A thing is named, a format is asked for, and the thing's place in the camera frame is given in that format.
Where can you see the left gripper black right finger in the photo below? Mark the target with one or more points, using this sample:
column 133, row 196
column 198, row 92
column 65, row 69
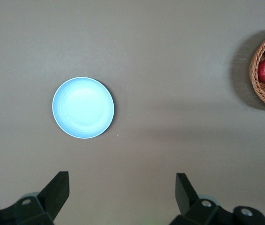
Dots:
column 188, row 199

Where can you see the light blue round plate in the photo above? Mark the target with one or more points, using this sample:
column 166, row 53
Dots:
column 83, row 107

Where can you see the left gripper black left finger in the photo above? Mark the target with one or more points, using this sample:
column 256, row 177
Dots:
column 53, row 199

